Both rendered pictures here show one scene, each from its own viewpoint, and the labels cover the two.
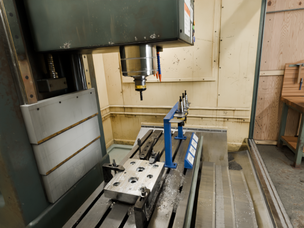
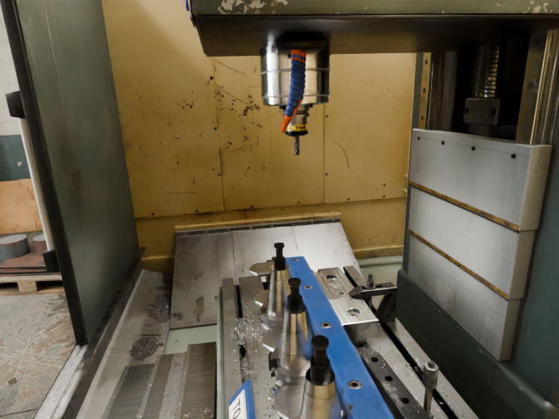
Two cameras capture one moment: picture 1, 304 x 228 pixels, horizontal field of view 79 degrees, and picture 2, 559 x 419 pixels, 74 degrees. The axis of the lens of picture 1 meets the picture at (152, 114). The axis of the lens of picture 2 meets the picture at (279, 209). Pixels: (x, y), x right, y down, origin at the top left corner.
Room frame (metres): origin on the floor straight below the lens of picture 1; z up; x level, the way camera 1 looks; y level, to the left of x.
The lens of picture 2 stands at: (1.62, -0.42, 1.52)
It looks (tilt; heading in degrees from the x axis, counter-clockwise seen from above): 17 degrees down; 152
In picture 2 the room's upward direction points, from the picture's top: 2 degrees counter-clockwise
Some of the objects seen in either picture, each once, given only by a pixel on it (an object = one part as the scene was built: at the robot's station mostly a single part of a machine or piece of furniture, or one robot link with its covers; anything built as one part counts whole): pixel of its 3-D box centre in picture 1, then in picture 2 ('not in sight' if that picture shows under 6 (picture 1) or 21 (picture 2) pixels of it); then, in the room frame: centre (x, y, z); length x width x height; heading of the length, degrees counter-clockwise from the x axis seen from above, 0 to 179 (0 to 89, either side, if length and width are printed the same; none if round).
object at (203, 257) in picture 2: not in sight; (269, 273); (0.22, 0.26, 0.75); 0.89 x 0.67 x 0.26; 71
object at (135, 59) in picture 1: (138, 60); (295, 77); (0.85, 0.04, 1.57); 0.16 x 0.16 x 0.12
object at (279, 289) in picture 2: (180, 106); (280, 288); (1.19, -0.20, 1.26); 0.04 x 0.04 x 0.07
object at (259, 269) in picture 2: (176, 120); (267, 268); (1.04, -0.14, 1.21); 0.07 x 0.05 x 0.01; 71
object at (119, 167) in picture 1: (114, 170); (372, 298); (0.92, 0.24, 0.97); 0.13 x 0.03 x 0.15; 71
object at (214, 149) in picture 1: (174, 154); not in sight; (1.46, -0.18, 0.75); 0.89 x 0.70 x 0.26; 71
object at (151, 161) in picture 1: (154, 160); not in sight; (1.00, 0.00, 0.97); 0.13 x 0.03 x 0.15; 161
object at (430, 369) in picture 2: (139, 146); (428, 390); (1.23, 0.11, 0.96); 0.03 x 0.03 x 0.13
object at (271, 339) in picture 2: not in sight; (288, 338); (1.24, -0.21, 1.21); 0.07 x 0.05 x 0.01; 71
